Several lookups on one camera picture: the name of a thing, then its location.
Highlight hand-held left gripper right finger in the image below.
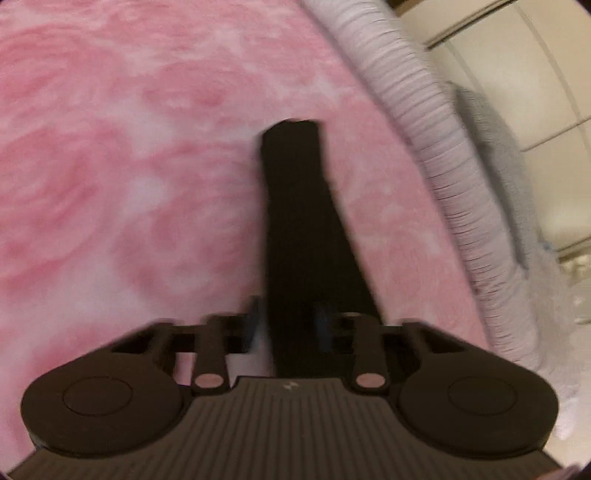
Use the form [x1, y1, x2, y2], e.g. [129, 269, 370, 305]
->
[315, 305, 467, 393]

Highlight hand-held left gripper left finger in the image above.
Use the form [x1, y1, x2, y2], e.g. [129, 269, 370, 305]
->
[111, 296, 260, 395]

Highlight pink floral blanket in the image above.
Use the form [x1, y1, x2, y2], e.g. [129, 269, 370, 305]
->
[0, 0, 491, 480]

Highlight black garment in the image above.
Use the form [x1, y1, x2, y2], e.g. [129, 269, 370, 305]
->
[259, 119, 391, 377]

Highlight lilac ribbed quilt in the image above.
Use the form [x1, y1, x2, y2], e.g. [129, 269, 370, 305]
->
[300, 0, 543, 370]

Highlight grey white fleece cloth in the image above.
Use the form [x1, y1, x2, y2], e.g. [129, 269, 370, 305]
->
[455, 85, 583, 439]

